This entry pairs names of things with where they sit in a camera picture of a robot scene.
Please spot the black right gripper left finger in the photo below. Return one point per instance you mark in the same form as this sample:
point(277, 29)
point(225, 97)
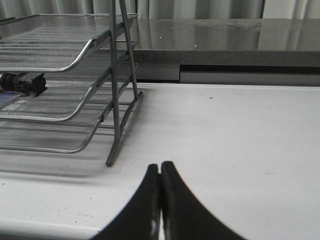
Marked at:
point(140, 218)

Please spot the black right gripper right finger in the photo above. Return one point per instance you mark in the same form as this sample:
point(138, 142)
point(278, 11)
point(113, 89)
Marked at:
point(184, 216)

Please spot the red emergency stop button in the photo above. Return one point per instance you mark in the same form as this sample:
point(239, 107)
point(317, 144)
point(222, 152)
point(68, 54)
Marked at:
point(24, 82)

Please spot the grey stone counter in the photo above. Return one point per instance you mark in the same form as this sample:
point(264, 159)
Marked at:
point(230, 42)

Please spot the blue plastic tray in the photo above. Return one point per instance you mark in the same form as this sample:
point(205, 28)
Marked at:
point(9, 97)

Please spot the white pleated curtain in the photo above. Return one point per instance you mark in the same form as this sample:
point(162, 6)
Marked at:
point(170, 9)

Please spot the grey rack frame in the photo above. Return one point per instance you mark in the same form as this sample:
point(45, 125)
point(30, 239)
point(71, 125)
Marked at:
point(120, 110)

